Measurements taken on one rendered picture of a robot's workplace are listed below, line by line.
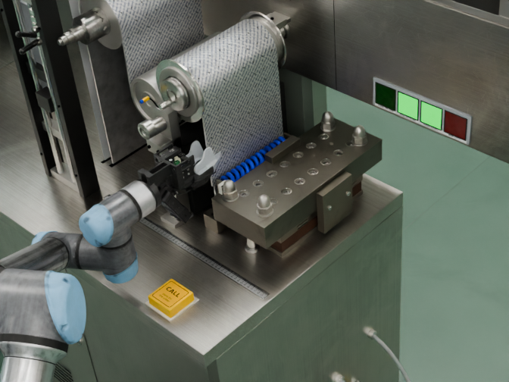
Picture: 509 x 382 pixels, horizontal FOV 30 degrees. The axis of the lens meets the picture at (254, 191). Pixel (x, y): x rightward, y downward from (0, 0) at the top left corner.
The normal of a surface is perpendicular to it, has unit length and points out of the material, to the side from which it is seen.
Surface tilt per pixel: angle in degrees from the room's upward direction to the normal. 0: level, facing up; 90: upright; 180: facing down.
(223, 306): 0
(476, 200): 0
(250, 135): 90
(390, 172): 0
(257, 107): 90
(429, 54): 90
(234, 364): 90
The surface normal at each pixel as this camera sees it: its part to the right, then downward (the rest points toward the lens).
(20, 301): -0.22, -0.28
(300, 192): -0.08, -0.78
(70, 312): 0.98, -0.07
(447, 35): -0.69, 0.50
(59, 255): 0.93, -0.29
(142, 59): 0.72, 0.41
